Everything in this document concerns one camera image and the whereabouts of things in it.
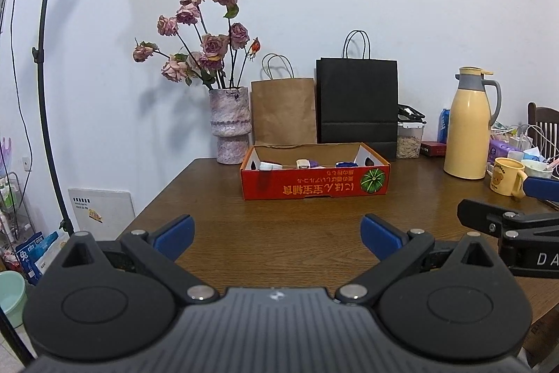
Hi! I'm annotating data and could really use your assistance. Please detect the black lamp cable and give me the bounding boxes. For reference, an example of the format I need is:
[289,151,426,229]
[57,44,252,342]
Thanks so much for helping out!
[9,0,33,234]

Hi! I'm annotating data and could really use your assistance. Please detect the dark wooden chair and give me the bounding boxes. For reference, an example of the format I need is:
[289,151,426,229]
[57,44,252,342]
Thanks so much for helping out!
[527,102,559,151]

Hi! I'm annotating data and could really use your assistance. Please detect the white red lint brush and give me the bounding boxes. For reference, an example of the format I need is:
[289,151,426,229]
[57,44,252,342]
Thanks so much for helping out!
[251,159,284,172]

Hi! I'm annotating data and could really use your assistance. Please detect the clear oat container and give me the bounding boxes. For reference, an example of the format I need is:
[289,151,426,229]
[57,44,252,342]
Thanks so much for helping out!
[397,104,426,159]

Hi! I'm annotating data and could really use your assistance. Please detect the black floor lamp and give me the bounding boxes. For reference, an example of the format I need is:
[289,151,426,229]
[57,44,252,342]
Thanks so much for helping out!
[6,0,84,238]

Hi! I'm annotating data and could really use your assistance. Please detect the white blue packet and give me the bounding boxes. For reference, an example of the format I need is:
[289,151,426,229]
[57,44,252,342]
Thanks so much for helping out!
[35,231,71,273]

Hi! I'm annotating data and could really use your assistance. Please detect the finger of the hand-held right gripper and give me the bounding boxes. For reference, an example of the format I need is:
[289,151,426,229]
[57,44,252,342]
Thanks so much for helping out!
[524,176,559,201]
[457,199,559,235]

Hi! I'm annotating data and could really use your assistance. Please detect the brown paper bag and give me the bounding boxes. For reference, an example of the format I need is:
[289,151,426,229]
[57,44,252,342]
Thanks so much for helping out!
[251,53,317,146]

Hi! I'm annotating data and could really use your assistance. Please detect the small red box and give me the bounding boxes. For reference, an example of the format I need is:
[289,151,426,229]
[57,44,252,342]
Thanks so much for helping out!
[420,141,447,157]

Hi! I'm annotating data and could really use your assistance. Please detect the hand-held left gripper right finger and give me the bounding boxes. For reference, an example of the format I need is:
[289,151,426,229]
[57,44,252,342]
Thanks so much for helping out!
[335,213,496,306]

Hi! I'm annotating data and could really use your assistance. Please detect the white cup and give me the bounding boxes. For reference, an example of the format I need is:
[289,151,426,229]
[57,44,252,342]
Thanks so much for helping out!
[521,159,553,180]

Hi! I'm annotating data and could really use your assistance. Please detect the white charging cable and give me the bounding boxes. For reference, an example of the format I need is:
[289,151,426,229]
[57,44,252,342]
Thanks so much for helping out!
[511,124,555,159]

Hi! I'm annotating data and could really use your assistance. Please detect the metal wire rack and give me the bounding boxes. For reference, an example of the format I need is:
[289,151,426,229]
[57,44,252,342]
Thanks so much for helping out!
[0,172,24,256]

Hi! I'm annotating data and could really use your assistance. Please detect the yellow mug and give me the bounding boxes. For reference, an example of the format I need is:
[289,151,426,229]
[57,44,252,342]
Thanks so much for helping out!
[487,157,528,199]

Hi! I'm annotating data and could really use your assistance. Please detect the bouquet of dried roses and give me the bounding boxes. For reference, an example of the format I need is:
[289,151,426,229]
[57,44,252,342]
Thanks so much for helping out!
[133,0,262,91]

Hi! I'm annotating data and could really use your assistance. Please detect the white flat panel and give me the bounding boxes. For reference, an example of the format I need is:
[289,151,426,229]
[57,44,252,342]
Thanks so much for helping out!
[67,187,134,238]

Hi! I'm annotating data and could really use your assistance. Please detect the yellow thermos jug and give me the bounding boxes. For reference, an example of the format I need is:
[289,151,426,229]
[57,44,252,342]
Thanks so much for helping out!
[443,67,502,180]

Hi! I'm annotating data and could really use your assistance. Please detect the blue drink can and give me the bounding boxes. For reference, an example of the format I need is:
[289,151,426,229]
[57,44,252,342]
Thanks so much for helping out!
[438,108,450,144]

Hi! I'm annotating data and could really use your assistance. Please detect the purple plastic bag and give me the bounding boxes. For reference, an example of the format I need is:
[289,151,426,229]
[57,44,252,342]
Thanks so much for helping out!
[0,137,12,175]

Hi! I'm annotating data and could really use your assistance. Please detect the black paper bag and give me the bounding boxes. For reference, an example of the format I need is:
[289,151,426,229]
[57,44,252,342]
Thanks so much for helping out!
[315,30,399,162]

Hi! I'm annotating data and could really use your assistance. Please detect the mottled pink ceramic vase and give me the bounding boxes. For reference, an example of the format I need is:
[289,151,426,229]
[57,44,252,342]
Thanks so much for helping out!
[209,87,253,165]

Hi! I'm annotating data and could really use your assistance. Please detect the green plastic bucket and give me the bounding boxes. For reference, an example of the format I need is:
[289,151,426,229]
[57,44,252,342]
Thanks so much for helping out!
[0,270,28,329]

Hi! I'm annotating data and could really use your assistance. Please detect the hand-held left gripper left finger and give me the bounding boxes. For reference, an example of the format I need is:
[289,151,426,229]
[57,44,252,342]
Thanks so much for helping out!
[61,215,219,306]

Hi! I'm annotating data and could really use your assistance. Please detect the red cardboard box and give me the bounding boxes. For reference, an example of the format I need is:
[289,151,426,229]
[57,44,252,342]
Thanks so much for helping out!
[240,142,391,201]

